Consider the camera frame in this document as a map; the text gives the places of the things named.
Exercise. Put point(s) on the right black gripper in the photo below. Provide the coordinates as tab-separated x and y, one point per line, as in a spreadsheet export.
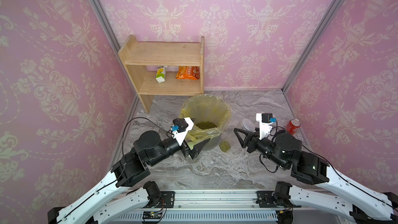
252	138

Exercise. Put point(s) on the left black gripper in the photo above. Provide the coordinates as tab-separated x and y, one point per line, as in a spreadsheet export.
196	150

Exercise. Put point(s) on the clear plastic jar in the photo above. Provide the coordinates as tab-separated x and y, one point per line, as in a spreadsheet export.
234	140

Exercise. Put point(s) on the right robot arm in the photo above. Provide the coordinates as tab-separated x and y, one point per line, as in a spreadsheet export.
347	198

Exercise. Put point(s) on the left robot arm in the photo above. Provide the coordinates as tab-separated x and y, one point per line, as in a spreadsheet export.
98	205

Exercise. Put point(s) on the pile of green mung beans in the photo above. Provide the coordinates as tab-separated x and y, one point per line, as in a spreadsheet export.
205	125

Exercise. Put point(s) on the jar with green lid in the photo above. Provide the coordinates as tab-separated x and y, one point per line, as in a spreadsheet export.
189	159

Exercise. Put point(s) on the yellow plastic bin liner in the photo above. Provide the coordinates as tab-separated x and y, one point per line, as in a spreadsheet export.
205	112

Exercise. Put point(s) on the mesh trash bin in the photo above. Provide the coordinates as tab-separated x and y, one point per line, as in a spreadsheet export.
214	140

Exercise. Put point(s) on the red soda can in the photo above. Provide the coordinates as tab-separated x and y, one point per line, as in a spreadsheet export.
292	126

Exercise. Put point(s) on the small electronics board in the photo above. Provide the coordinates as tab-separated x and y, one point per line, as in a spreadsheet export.
152	216

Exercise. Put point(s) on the orange snack bag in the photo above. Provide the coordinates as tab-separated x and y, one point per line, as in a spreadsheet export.
188	72

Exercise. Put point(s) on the green white carton box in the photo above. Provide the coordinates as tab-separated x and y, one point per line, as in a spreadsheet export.
161	73

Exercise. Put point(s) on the wooden two-tier shelf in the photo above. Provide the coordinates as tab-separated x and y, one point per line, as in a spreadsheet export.
137	55

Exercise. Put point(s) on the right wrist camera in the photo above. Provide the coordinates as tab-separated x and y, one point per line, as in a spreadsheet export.
265	121

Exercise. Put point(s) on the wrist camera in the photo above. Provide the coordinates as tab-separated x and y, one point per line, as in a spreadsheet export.
180	129
265	121

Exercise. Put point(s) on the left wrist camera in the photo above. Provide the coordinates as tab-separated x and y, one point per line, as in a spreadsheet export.
180	129

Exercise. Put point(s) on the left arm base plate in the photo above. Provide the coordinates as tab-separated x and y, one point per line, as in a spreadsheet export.
166	200

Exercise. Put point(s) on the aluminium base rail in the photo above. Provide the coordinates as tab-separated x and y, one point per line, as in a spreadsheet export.
228	207

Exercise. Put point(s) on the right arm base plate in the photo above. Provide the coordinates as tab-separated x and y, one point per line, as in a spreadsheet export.
270	199

